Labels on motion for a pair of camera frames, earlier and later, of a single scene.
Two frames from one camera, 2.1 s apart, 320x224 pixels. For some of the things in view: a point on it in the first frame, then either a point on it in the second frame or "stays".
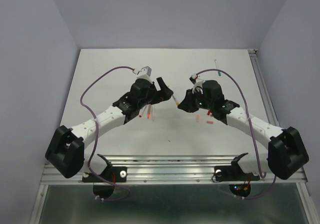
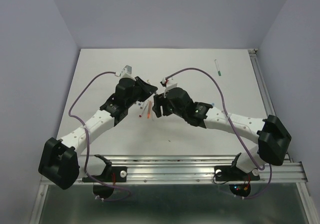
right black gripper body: x=204 y=103 -> x=168 y=108
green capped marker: x=217 y=67 stays
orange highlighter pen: x=149 y=112 stays
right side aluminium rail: x=271 y=114 stays
